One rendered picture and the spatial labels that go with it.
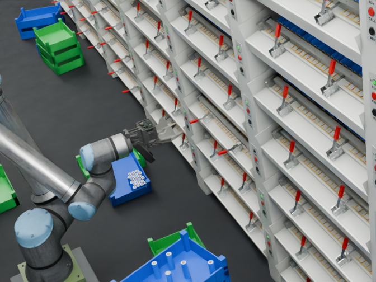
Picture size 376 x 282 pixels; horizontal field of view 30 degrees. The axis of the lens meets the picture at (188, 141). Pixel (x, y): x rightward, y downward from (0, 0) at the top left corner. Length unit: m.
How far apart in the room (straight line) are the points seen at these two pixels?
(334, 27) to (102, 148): 1.14
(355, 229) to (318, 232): 0.30
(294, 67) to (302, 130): 0.20
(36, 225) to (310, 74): 1.29
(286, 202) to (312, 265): 0.23
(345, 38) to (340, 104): 0.20
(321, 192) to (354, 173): 0.27
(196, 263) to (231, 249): 0.74
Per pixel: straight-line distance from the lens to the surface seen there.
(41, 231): 2.69
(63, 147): 3.87
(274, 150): 2.29
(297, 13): 1.77
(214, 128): 2.80
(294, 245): 2.51
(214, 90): 2.65
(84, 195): 2.51
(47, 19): 5.19
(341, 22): 1.67
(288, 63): 1.95
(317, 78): 1.85
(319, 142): 1.96
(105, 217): 3.29
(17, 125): 2.67
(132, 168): 3.45
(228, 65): 2.40
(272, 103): 2.15
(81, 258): 3.04
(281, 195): 2.41
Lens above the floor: 2.03
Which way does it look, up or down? 34 degrees down
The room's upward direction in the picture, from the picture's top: 12 degrees counter-clockwise
